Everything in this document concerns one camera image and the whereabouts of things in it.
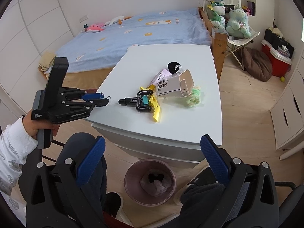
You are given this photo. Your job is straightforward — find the small blue binder clip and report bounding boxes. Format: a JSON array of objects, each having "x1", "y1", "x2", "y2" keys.
[{"x1": 100, "y1": 93, "x2": 111, "y2": 100}]

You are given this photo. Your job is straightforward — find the black plastic handle tool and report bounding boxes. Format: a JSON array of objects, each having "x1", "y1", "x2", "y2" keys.
[{"x1": 118, "y1": 89, "x2": 152, "y2": 112}]

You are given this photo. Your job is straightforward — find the teal binder clip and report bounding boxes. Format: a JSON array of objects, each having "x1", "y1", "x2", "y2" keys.
[{"x1": 142, "y1": 95, "x2": 149, "y2": 106}]

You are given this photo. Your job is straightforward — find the pink hair accessory card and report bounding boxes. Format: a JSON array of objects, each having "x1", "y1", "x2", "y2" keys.
[{"x1": 150, "y1": 68, "x2": 172, "y2": 86}]

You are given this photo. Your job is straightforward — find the black hair scrunchie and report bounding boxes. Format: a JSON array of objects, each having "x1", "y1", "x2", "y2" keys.
[{"x1": 167, "y1": 62, "x2": 182, "y2": 75}]

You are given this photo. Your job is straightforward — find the white cotton socks box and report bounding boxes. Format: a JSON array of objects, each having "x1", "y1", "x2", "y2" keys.
[{"x1": 156, "y1": 70, "x2": 194, "y2": 98}]

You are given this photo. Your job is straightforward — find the green fuzzy hair ties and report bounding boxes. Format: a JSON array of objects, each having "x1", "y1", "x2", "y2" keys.
[{"x1": 184, "y1": 86, "x2": 203, "y2": 108}]

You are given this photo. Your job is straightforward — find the white patterned sleeve forearm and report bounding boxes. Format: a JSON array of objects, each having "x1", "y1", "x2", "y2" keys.
[{"x1": 1, "y1": 118, "x2": 38, "y2": 225}]

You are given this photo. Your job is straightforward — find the mauve round trash bin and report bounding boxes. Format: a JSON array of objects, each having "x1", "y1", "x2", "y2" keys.
[{"x1": 124, "y1": 159, "x2": 177, "y2": 207}]

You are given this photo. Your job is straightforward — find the person's left hand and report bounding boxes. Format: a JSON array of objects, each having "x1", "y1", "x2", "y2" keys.
[{"x1": 22, "y1": 110, "x2": 60, "y2": 139}]

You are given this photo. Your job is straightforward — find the bed with blue blanket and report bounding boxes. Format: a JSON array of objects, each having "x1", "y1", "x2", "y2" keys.
[{"x1": 37, "y1": 7, "x2": 229, "y2": 89}]

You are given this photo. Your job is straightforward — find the beige folded blanket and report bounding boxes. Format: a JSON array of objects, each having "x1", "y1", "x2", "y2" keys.
[{"x1": 39, "y1": 51, "x2": 56, "y2": 72}]

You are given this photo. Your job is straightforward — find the person's dark trouser legs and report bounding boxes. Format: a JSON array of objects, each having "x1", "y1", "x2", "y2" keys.
[{"x1": 55, "y1": 132, "x2": 229, "y2": 228}]

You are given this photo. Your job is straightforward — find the yellow plastic hair clip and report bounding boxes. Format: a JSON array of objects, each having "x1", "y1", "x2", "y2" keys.
[{"x1": 140, "y1": 84, "x2": 161, "y2": 123}]

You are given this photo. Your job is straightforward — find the pink plush toy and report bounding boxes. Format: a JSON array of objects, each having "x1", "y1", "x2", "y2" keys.
[{"x1": 86, "y1": 24, "x2": 105, "y2": 32}]

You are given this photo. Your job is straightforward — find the white bedside table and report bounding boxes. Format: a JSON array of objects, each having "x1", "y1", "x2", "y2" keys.
[{"x1": 88, "y1": 44, "x2": 223, "y2": 167}]

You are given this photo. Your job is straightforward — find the white goose plush toy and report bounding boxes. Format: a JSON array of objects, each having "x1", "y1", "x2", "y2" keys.
[{"x1": 105, "y1": 15, "x2": 125, "y2": 26}]

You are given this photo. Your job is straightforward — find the white drawer cabinet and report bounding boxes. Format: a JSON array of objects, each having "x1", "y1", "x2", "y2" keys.
[{"x1": 271, "y1": 58, "x2": 303, "y2": 150}]

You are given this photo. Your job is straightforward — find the brown bean bag cushion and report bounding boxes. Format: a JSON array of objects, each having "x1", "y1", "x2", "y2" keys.
[{"x1": 241, "y1": 47, "x2": 273, "y2": 82}]

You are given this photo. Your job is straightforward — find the red cooler box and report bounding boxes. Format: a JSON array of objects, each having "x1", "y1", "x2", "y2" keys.
[{"x1": 261, "y1": 39, "x2": 292, "y2": 77}]

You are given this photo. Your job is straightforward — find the green dragon plush toy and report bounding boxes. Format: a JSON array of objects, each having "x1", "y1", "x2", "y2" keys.
[{"x1": 207, "y1": 1, "x2": 226, "y2": 29}]

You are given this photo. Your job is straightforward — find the white folding chair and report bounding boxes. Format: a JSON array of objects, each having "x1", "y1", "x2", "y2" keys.
[{"x1": 223, "y1": 0, "x2": 261, "y2": 71}]

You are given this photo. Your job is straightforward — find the mint green bear plush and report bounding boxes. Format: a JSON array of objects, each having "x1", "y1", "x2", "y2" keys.
[{"x1": 226, "y1": 8, "x2": 251, "y2": 39}]

